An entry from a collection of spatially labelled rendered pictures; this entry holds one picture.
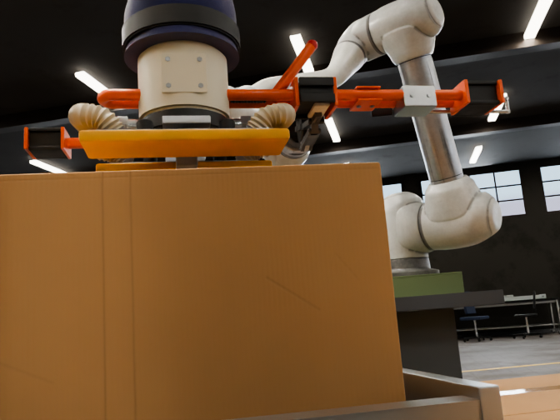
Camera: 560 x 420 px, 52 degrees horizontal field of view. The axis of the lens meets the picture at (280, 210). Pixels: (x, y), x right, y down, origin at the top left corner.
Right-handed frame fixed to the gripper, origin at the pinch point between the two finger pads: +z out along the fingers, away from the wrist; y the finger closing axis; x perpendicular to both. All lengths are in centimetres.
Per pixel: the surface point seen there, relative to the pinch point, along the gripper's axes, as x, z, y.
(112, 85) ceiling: 108, -645, -287
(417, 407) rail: 0, 34, 55
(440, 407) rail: -3, 34, 55
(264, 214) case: 15.3, 19.8, 26.8
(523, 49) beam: -401, -491, -268
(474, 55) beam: -344, -508, -268
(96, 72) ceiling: 124, -603, -287
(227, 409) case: 22, 19, 55
